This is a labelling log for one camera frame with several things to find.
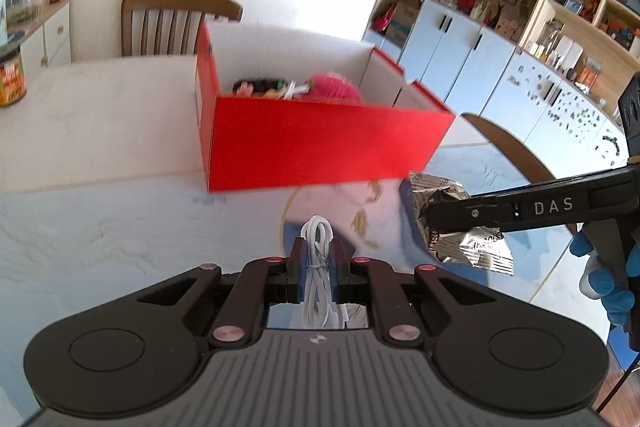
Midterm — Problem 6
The pink fuzzy plush ball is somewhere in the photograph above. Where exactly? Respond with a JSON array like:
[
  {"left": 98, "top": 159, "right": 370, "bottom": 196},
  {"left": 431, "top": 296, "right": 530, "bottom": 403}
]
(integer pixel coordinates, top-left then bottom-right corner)
[{"left": 305, "top": 72, "right": 361, "bottom": 103}]

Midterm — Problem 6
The blue gloved right hand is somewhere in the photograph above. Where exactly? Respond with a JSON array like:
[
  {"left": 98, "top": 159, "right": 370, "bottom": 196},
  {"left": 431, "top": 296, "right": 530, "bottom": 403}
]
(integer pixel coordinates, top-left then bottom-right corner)
[{"left": 570, "top": 230, "right": 636, "bottom": 326}]

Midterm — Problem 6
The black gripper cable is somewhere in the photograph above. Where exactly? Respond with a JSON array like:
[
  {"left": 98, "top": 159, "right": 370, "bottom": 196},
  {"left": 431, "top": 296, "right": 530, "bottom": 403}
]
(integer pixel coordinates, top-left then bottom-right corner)
[{"left": 594, "top": 351, "right": 640, "bottom": 415}]

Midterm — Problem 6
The silver foil snack packet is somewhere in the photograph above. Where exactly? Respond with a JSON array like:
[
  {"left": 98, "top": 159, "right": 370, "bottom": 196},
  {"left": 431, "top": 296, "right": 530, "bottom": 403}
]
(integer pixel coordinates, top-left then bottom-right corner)
[{"left": 409, "top": 172, "right": 514, "bottom": 275}]

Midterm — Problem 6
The red and white cardboard box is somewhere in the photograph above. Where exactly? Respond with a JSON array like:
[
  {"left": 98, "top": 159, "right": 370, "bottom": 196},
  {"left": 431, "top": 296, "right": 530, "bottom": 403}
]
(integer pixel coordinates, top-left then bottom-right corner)
[{"left": 195, "top": 20, "right": 454, "bottom": 192}]

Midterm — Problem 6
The white drawer cabinet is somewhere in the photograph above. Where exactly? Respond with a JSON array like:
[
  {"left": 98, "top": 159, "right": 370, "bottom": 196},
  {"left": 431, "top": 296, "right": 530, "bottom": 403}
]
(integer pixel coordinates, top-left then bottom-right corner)
[{"left": 18, "top": 0, "right": 72, "bottom": 77}]

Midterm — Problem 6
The dark curly hair doll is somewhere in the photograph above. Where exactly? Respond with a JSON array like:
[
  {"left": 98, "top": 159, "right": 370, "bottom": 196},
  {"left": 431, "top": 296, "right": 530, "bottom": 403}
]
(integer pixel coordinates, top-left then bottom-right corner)
[{"left": 232, "top": 78, "right": 290, "bottom": 100}]

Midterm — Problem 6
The dark wooden chair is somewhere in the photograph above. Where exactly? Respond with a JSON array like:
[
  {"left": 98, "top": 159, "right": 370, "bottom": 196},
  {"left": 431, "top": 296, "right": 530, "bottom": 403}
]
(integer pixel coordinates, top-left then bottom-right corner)
[{"left": 120, "top": 0, "right": 243, "bottom": 57}]

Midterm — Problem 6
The white wall cupboard unit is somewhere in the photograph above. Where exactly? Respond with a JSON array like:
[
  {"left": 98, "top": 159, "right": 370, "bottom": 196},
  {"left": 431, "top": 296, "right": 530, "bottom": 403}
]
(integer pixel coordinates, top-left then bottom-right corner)
[{"left": 363, "top": 0, "right": 639, "bottom": 178}]

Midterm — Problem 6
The orange label jar black lid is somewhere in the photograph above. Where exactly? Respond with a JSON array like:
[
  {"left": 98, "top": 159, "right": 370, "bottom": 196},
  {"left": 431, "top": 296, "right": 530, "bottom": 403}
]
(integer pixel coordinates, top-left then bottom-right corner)
[{"left": 0, "top": 46, "right": 27, "bottom": 107}]

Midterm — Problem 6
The white cable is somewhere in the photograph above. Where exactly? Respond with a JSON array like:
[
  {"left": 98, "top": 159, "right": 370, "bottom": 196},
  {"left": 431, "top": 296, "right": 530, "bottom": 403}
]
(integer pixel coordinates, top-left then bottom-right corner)
[{"left": 298, "top": 215, "right": 354, "bottom": 331}]

